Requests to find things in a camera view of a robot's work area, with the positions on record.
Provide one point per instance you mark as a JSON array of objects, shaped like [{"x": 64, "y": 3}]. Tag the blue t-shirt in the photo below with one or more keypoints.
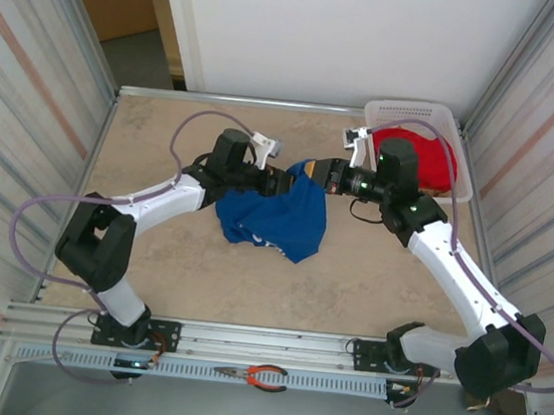
[{"x": 275, "y": 222}]

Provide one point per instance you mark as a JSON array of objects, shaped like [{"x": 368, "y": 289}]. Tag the tan cloth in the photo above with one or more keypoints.
[{"x": 434, "y": 189}]

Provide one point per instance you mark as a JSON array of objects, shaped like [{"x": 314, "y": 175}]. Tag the small dark brown pouch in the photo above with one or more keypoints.
[{"x": 475, "y": 404}]

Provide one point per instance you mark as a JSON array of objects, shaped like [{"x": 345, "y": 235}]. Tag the small circuit board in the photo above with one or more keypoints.
[{"x": 131, "y": 364}]

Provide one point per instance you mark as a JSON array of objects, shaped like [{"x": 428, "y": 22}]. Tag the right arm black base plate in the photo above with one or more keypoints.
[{"x": 366, "y": 350}]

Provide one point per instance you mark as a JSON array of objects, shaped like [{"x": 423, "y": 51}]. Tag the aluminium table frame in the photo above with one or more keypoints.
[{"x": 262, "y": 338}]

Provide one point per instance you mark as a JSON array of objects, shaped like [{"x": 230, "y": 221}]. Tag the white plastic basket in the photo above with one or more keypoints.
[{"x": 418, "y": 112}]

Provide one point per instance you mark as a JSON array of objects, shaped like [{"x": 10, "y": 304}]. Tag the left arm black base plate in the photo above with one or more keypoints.
[{"x": 170, "y": 330}]

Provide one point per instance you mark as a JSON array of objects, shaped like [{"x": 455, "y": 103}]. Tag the red cloth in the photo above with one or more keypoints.
[{"x": 432, "y": 160}]

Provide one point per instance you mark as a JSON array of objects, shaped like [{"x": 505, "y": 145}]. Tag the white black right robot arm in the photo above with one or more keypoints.
[{"x": 458, "y": 283}]

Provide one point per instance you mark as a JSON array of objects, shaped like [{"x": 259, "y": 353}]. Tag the white door frame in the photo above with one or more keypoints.
[{"x": 179, "y": 31}]

